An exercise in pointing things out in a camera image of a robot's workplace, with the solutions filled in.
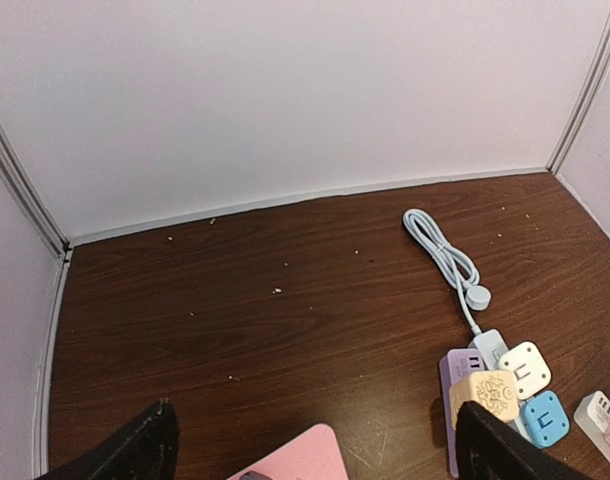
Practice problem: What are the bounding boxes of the white power strip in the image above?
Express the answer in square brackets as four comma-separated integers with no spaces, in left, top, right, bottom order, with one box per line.
[574,390,610,440]

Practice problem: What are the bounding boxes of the white cube plug adapter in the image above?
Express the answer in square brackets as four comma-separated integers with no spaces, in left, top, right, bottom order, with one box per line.
[497,341,551,400]

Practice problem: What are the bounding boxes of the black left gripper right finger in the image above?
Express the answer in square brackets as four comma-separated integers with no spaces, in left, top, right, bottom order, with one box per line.
[457,401,590,480]

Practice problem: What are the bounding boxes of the left aluminium frame post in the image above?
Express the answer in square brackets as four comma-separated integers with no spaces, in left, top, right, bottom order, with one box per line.
[0,122,72,264]

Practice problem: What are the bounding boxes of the dark blue small plug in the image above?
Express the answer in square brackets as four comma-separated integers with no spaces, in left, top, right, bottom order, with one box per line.
[239,471,272,480]

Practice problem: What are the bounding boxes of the beige patterned cube plug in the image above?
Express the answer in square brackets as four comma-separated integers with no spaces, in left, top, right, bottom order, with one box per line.
[449,370,519,429]

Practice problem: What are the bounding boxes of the purple power strip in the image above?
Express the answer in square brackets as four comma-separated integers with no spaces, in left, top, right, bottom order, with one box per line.
[438,348,524,477]

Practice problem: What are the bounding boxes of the light blue power strip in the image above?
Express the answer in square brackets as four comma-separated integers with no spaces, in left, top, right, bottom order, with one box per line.
[469,329,509,370]

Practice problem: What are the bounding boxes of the light blue coiled cable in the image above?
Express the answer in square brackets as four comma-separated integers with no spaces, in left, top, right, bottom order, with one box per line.
[402,208,492,335]

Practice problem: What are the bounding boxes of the blue cube plug adapter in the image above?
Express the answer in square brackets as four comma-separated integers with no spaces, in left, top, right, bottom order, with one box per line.
[520,390,570,449]

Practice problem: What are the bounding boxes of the pink power strip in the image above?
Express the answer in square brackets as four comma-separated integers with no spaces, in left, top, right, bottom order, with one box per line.
[230,423,349,480]

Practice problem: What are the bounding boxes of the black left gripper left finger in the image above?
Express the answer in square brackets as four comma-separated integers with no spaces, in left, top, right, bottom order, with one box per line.
[41,399,179,480]

